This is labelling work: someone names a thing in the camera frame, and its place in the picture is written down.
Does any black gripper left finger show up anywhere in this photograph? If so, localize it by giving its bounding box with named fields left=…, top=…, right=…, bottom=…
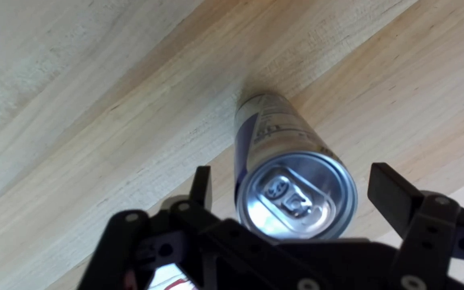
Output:
left=190, top=166, right=211, bottom=208

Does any silver blue soda can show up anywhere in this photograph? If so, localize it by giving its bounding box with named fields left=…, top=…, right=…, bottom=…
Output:
left=233, top=92, right=357, bottom=240

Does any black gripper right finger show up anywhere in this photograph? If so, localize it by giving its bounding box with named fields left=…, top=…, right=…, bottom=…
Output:
left=367, top=163, right=423, bottom=240

